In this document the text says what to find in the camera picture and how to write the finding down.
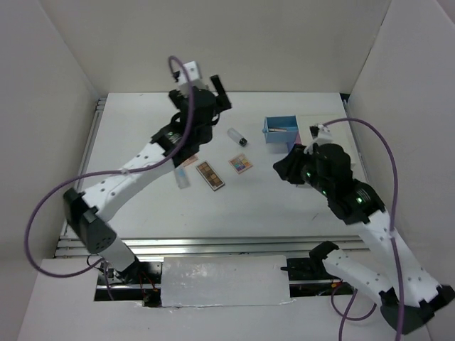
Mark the blue drawer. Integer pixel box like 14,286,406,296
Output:
262,116,299,144

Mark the beige lipstick tube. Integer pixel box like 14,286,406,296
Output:
267,128,292,133

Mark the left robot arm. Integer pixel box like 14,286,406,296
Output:
63,75,232,283

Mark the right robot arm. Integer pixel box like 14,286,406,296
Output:
273,144,454,335

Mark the clear bottle black cap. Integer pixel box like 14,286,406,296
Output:
227,128,248,147

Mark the white drawer cabinet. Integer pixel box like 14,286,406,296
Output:
296,114,358,169

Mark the colourful square eyeshadow palette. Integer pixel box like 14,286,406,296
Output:
228,153,253,174

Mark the peach four-pan palette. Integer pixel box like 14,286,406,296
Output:
183,155,198,167

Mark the clear bottle blue label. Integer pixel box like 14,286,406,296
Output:
174,166,191,189

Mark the brown long eyeshadow palette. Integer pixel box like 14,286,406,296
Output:
196,161,225,191

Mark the white cover plate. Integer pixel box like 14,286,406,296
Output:
161,255,291,308

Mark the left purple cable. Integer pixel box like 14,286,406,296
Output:
23,55,200,301

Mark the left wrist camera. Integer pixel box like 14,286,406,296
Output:
173,61,208,97

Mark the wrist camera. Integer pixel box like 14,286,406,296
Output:
173,61,208,97
304,124,333,154

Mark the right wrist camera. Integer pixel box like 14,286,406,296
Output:
304,124,333,154

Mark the aluminium rail frame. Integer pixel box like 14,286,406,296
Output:
55,95,367,259

